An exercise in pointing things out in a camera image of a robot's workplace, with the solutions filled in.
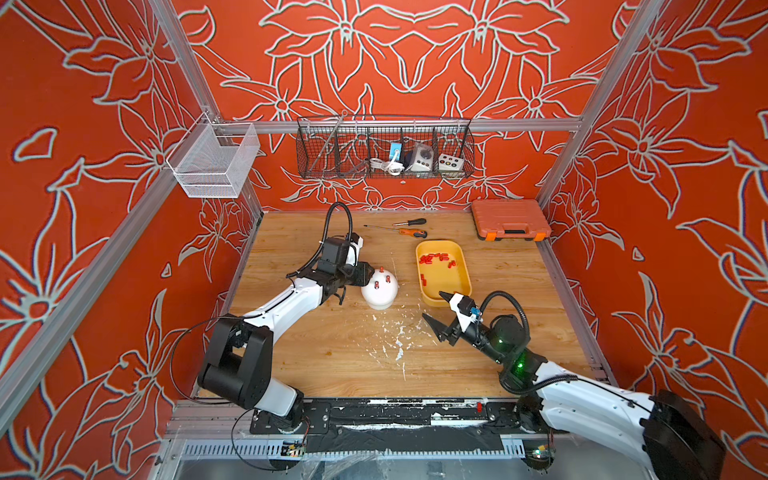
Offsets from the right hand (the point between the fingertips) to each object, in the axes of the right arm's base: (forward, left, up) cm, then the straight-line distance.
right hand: (428, 306), depth 72 cm
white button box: (+46, -9, +10) cm, 48 cm away
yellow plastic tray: (+23, -8, -18) cm, 31 cm away
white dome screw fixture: (+10, +12, -9) cm, 18 cm away
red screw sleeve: (+10, +14, -8) cm, 19 cm away
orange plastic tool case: (+45, -36, -15) cm, 59 cm away
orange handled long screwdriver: (+40, +2, -17) cm, 43 cm away
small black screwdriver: (+47, -3, -18) cm, 50 cm away
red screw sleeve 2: (+16, +12, -8) cm, 21 cm away
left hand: (+16, +16, -7) cm, 24 cm away
